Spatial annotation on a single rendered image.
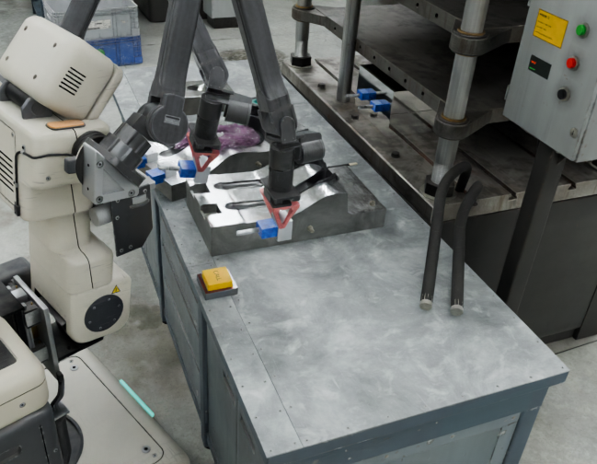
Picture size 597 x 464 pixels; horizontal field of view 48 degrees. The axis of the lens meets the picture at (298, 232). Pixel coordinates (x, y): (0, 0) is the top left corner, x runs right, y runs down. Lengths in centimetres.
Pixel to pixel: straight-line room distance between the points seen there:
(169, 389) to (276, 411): 117
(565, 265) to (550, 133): 85
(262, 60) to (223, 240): 50
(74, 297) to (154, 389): 93
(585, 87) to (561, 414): 131
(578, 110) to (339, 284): 72
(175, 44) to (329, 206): 65
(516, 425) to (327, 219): 69
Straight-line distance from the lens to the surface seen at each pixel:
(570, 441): 259
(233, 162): 202
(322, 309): 158
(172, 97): 134
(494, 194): 220
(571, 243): 256
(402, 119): 244
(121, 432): 202
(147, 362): 259
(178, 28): 136
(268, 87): 145
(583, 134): 180
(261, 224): 159
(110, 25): 518
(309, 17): 292
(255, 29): 143
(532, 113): 192
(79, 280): 160
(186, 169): 177
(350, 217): 182
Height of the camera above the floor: 182
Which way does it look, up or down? 34 degrees down
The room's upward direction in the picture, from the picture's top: 4 degrees clockwise
